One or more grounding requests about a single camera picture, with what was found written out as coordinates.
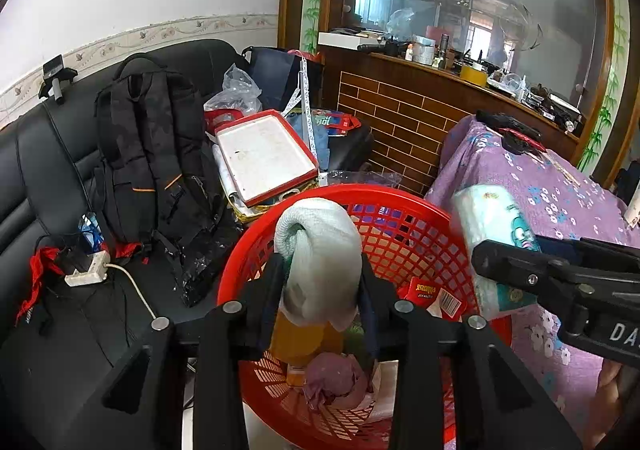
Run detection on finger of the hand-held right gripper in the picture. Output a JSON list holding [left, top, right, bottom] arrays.
[[472, 239, 602, 303], [537, 236, 640, 277]]

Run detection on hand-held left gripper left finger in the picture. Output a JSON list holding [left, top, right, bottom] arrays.
[[75, 252, 287, 450]]

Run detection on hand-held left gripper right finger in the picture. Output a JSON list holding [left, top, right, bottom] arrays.
[[356, 255, 583, 450]]

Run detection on white sock bundle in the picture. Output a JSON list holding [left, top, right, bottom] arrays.
[[274, 197, 364, 333]]

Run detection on gold square lid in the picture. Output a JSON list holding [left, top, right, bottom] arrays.
[[270, 312, 346, 367]]

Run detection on red snack packet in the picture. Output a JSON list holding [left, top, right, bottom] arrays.
[[397, 277, 469, 321]]

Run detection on red pink bag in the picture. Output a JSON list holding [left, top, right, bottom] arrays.
[[302, 352, 369, 411]]

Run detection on tissue pack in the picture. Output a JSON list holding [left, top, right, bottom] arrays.
[[452, 185, 544, 321]]

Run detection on red plastic basket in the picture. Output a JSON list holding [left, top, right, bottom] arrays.
[[216, 184, 514, 450]]

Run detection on person's right hand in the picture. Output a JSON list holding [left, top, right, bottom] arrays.
[[587, 361, 640, 449]]

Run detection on black plastic bag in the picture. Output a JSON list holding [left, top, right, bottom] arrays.
[[175, 220, 247, 308]]

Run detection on wooden stick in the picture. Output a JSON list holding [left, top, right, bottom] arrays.
[[542, 150, 582, 187]]

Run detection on red framed white tray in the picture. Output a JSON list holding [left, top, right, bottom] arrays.
[[214, 110, 320, 208]]

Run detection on black long tool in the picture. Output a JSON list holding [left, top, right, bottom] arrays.
[[475, 110, 543, 141]]

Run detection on wooden framed glass partition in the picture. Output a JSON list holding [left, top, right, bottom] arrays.
[[277, 0, 633, 183]]

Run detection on red printed shopping bag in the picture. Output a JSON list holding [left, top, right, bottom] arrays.
[[310, 110, 362, 137]]

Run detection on white power strip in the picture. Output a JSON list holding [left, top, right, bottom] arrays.
[[65, 251, 112, 287]]

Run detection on black backpack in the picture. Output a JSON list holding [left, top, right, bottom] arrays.
[[94, 53, 226, 258]]

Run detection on blue packet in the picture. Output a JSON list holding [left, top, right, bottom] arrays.
[[79, 214, 109, 251]]

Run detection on clear plastic bag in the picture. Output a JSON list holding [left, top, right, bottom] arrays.
[[204, 64, 263, 117]]

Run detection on dark blue bag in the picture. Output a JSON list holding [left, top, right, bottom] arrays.
[[242, 46, 325, 103]]

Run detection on black leather sofa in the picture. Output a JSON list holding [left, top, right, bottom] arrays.
[[0, 40, 376, 450]]

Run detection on white flat box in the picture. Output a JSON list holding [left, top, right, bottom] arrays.
[[318, 31, 372, 51]]

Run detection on white cable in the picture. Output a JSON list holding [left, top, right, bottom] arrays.
[[107, 262, 158, 321]]

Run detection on red strap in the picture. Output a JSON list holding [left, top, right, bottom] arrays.
[[15, 247, 66, 325]]

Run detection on black clip mount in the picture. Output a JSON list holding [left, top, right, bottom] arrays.
[[39, 56, 79, 103]]

